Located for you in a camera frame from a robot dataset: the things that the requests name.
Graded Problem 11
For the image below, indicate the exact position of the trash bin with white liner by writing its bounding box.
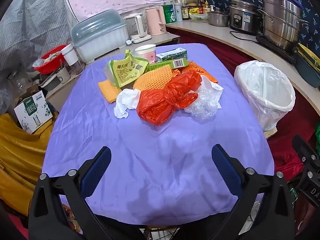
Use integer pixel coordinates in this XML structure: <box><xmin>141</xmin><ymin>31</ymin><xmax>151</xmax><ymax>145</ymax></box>
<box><xmin>234</xmin><ymin>60</ymin><xmax>296</xmax><ymax>132</ymax></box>

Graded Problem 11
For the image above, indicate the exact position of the clear jar white lid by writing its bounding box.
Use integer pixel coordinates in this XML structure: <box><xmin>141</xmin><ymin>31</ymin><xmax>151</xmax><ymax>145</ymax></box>
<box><xmin>61</xmin><ymin>44</ymin><xmax>83</xmax><ymax>75</ymax></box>

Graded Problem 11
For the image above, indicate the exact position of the large orange printed plastic bag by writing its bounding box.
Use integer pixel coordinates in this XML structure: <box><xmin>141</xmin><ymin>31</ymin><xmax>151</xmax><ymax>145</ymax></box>
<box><xmin>171</xmin><ymin>60</ymin><xmax>219</xmax><ymax>83</ymax></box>

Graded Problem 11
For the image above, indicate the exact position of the dark green white box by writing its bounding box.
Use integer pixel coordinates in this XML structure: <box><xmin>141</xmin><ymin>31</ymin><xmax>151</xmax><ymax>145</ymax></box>
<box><xmin>155</xmin><ymin>47</ymin><xmax>188</xmax><ymax>62</ymax></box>

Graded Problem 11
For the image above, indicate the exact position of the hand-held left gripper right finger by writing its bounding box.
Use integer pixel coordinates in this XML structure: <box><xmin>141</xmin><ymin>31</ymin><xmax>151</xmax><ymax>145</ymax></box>
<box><xmin>211</xmin><ymin>144</ymin><xmax>297</xmax><ymax>240</ymax></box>

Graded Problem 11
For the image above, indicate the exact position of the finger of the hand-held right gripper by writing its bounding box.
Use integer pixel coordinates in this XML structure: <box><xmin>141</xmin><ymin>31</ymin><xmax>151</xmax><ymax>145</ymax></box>
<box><xmin>292</xmin><ymin>135</ymin><xmax>320</xmax><ymax>172</ymax></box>

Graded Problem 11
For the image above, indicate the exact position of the white green cardboard box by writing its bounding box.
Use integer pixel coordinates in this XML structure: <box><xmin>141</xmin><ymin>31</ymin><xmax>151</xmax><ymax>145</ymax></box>
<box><xmin>14</xmin><ymin>90</ymin><xmax>53</xmax><ymax>134</ymax></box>

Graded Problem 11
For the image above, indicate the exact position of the green tin can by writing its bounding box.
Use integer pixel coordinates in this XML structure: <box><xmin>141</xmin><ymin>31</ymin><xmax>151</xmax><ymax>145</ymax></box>
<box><xmin>162</xmin><ymin>4</ymin><xmax>177</xmax><ymax>24</ymax></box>

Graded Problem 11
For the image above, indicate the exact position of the glass jar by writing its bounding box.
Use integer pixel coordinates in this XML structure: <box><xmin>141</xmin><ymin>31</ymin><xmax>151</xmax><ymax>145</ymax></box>
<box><xmin>7</xmin><ymin>69</ymin><xmax>30</xmax><ymax>98</ymax></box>

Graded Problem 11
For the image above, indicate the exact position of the yellow bowl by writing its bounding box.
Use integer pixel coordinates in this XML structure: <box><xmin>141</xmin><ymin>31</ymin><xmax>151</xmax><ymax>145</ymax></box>
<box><xmin>296</xmin><ymin>43</ymin><xmax>320</xmax><ymax>72</ymax></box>

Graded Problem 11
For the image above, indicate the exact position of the light green long box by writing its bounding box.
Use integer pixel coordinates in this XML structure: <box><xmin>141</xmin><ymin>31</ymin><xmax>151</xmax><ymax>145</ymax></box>
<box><xmin>146</xmin><ymin>57</ymin><xmax>188</xmax><ymax>73</ymax></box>

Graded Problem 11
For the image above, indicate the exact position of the white dish box grey lid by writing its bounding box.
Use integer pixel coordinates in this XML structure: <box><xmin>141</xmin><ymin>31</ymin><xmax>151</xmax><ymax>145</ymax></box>
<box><xmin>71</xmin><ymin>9</ymin><xmax>130</xmax><ymax>64</ymax></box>

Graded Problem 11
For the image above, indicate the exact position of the purple tablecloth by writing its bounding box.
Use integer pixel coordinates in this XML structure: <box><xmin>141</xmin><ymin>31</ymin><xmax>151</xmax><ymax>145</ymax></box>
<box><xmin>42</xmin><ymin>44</ymin><xmax>275</xmax><ymax>227</ymax></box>

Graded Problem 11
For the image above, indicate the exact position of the large steel steamer pot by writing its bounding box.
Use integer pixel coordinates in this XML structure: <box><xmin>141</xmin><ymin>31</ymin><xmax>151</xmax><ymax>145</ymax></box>
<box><xmin>257</xmin><ymin>0</ymin><xmax>309</xmax><ymax>52</ymax></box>

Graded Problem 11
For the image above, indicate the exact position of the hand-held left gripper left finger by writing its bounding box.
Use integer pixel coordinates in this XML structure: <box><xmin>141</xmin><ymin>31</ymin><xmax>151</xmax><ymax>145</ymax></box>
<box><xmin>28</xmin><ymin>146</ymin><xmax>144</xmax><ymax>240</ymax></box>

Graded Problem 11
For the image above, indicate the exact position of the black induction cooker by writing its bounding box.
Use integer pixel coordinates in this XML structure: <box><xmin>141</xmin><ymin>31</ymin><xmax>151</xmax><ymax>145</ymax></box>
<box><xmin>255</xmin><ymin>35</ymin><xmax>299</xmax><ymax>65</ymax></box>

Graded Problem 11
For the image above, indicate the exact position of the flowered paper cup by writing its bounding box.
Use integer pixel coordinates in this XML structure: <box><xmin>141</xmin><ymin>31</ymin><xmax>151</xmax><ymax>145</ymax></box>
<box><xmin>135</xmin><ymin>44</ymin><xmax>157</xmax><ymax>64</ymax></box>

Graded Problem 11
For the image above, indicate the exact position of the red-orange plastic bag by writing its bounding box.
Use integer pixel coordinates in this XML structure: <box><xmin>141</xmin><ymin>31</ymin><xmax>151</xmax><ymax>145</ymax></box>
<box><xmin>136</xmin><ymin>69</ymin><xmax>202</xmax><ymax>126</ymax></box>

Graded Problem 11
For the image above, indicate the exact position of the red basin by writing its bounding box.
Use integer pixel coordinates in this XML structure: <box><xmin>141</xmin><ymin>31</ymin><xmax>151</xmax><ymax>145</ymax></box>
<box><xmin>32</xmin><ymin>44</ymin><xmax>69</xmax><ymax>75</ymax></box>

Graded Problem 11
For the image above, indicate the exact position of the white bottle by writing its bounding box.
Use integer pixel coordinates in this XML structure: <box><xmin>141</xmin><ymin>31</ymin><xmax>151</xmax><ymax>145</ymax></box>
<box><xmin>174</xmin><ymin>4</ymin><xmax>183</xmax><ymax>22</ymax></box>

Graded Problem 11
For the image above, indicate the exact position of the black power cord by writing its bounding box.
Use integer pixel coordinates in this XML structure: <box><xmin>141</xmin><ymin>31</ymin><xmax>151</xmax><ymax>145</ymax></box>
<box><xmin>229</xmin><ymin>31</ymin><xmax>258</xmax><ymax>42</ymax></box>

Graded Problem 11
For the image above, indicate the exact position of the clear crumpled plastic bag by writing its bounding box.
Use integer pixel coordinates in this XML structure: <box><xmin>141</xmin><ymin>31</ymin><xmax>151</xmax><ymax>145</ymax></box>
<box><xmin>184</xmin><ymin>75</ymin><xmax>224</xmax><ymax>121</ymax></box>

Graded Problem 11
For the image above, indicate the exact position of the small orange foam net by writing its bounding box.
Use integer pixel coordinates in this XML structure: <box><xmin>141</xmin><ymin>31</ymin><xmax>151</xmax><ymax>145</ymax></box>
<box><xmin>98</xmin><ymin>79</ymin><xmax>121</xmax><ymax>103</ymax></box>

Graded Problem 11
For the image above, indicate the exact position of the small steel pot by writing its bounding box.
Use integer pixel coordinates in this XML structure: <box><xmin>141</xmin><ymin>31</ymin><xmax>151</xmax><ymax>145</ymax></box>
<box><xmin>207</xmin><ymin>7</ymin><xmax>230</xmax><ymax>27</ymax></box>

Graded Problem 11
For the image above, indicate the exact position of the dark sauce bottle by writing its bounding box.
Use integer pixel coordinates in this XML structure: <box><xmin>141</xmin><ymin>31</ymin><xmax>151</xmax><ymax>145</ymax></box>
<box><xmin>180</xmin><ymin>0</ymin><xmax>190</xmax><ymax>21</ymax></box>

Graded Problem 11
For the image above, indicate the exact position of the white crumpled tissue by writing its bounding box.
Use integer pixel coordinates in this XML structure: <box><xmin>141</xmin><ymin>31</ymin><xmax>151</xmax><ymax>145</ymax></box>
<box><xmin>114</xmin><ymin>88</ymin><xmax>141</xmax><ymax>119</ymax></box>

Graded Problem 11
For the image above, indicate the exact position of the yellow-green snack bag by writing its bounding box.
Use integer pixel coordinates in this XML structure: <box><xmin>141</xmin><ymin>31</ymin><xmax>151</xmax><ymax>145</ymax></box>
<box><xmin>105</xmin><ymin>49</ymin><xmax>149</xmax><ymax>88</ymax></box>

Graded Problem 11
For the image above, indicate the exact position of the grey striped cloth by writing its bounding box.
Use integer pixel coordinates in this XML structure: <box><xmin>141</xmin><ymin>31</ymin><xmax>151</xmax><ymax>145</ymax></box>
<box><xmin>0</xmin><ymin>0</ymin><xmax>78</xmax><ymax>113</ymax></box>

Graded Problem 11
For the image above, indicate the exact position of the large orange foam net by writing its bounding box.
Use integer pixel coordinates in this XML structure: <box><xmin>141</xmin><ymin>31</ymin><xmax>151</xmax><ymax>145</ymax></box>
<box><xmin>133</xmin><ymin>64</ymin><xmax>173</xmax><ymax>92</ymax></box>

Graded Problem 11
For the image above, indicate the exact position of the steel rice cooker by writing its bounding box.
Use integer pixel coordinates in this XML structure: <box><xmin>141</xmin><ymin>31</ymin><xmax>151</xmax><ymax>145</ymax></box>
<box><xmin>229</xmin><ymin>0</ymin><xmax>262</xmax><ymax>33</ymax></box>

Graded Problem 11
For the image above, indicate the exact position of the pink electric kettle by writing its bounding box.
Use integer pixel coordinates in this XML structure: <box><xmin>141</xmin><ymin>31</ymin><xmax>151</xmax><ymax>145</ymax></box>
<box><xmin>145</xmin><ymin>6</ymin><xmax>167</xmax><ymax>36</ymax></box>

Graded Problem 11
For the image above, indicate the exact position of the glass food container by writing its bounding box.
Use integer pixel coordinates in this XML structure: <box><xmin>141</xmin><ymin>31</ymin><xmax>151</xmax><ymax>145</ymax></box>
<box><xmin>189</xmin><ymin>13</ymin><xmax>208</xmax><ymax>23</ymax></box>

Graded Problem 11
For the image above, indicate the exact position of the yellow cloth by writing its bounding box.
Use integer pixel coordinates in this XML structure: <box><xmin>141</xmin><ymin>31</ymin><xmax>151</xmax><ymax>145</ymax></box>
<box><xmin>0</xmin><ymin>112</ymin><xmax>59</xmax><ymax>217</ymax></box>

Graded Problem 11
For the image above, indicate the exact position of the glass kettle white handle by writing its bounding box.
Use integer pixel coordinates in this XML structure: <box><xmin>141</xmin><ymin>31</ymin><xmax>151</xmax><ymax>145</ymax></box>
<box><xmin>124</xmin><ymin>12</ymin><xmax>152</xmax><ymax>44</ymax></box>

